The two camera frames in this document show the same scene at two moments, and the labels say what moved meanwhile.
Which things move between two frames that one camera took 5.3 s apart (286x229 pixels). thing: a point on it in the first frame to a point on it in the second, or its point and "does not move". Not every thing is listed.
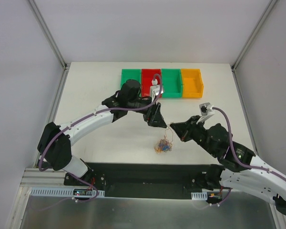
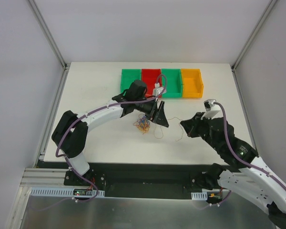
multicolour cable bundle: [163, 145] to [143, 123]
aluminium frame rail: [34, 178] does not move
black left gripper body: [150, 112] does not move
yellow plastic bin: [192, 84] does not move
